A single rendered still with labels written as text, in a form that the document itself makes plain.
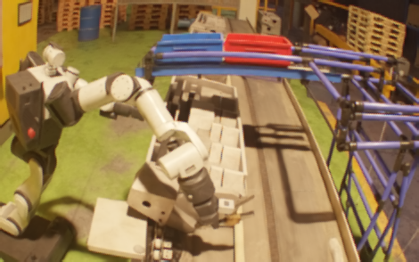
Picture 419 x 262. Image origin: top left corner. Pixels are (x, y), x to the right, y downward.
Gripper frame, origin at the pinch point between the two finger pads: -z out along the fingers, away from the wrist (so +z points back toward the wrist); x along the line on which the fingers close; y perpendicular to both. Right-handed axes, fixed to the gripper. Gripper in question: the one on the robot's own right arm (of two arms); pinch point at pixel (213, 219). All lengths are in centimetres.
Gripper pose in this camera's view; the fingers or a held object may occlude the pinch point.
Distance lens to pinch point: 112.3
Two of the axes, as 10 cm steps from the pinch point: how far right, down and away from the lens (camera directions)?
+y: -9.4, 2.9, 1.7
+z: -3.4, -8.4, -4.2
